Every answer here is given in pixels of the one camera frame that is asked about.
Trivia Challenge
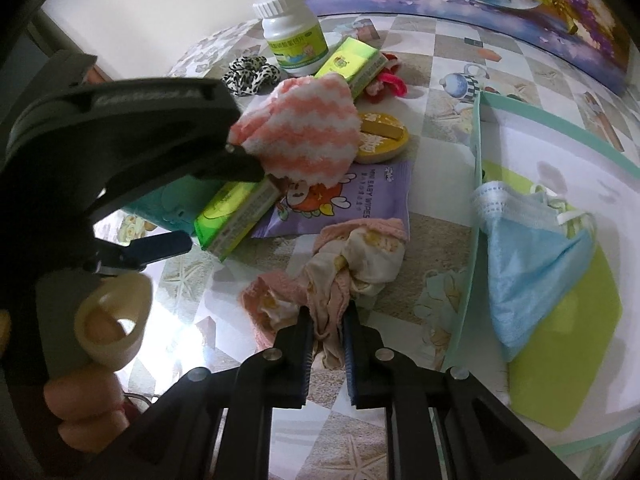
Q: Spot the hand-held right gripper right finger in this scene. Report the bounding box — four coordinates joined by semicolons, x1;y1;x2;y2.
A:
343;308;582;480

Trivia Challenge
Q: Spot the pink white striped fluffy cloth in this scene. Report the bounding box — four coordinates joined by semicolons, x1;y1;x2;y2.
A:
227;74;362;186

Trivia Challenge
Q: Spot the white box with teal rim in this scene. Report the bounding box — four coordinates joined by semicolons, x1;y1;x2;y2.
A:
442;91;640;480

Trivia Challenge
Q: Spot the purple baby wipes packet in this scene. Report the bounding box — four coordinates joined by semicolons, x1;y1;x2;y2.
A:
250;160;413;240

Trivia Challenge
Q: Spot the checked printed tablecloth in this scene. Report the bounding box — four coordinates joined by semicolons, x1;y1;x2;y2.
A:
95;12;640;480

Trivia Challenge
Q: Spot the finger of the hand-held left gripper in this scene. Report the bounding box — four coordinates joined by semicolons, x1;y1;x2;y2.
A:
192;144;267;184
94;231;194;277

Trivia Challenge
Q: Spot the person's left hand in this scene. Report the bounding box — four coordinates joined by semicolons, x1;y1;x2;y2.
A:
44;312;138;443

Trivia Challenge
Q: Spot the red pink pipe cleaner bundle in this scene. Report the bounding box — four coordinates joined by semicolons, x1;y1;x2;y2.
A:
362;52;408;98

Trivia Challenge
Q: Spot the green tissue packet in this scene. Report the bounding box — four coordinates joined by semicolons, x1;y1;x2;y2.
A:
194;177;283;262
314;36;387;100

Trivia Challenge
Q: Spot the teal packet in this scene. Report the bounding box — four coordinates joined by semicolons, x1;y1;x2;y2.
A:
120;176;226;236

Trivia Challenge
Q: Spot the leopard print scrunchie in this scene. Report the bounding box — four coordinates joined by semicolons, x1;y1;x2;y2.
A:
222;57;283;97

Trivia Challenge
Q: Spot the yellow round box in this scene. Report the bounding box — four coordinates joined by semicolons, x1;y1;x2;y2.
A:
356;111;410;165

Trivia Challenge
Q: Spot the white pill bottle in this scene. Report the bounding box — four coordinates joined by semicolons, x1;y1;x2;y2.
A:
251;0;331;78

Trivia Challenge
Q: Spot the pink cream cloth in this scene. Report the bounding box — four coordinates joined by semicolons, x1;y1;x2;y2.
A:
240;217;407;368

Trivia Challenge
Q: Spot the light green sheet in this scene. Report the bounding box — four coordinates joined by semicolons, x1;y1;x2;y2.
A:
480;160;623;431

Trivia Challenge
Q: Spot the blue face mask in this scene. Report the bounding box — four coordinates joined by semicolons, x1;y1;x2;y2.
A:
471;180;598;363

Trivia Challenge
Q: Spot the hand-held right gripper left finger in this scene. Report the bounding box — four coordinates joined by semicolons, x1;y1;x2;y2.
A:
115;306;314;480

